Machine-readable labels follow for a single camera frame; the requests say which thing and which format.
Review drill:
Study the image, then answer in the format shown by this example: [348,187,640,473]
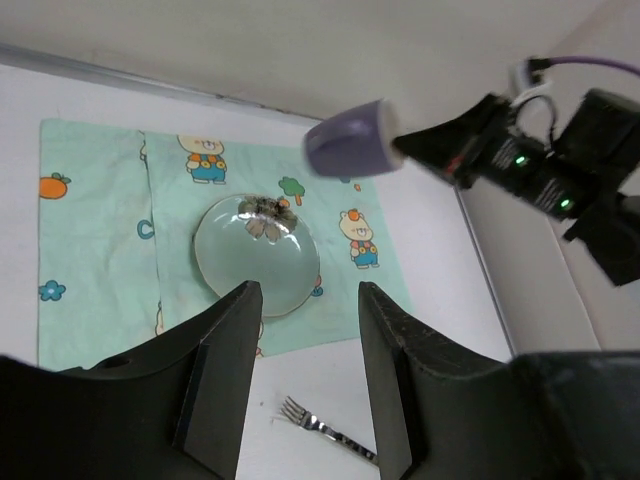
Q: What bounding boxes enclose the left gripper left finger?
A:
[50,281,263,479]

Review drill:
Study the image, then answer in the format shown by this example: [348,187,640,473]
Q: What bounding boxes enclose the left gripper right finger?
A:
[358,282,515,479]

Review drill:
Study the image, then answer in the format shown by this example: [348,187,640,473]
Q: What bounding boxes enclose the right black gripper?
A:
[392,93,510,189]

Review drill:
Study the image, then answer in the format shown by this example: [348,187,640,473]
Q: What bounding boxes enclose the purple ceramic mug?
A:
[302,99,405,178]

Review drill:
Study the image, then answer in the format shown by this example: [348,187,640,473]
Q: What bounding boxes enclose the green floral plate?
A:
[193,194,320,317]

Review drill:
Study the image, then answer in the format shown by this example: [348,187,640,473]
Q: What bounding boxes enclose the green cartoon print cloth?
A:
[38,120,411,370]

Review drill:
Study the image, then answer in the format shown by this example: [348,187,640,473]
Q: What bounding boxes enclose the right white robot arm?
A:
[392,88,639,286]

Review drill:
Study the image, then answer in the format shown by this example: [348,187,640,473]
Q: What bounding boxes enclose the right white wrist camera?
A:
[508,58,552,106]

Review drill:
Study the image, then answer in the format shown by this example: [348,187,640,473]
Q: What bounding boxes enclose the silver fork black handle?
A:
[280,396,379,467]

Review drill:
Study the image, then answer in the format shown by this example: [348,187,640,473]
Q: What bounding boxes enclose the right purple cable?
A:
[547,55,640,77]

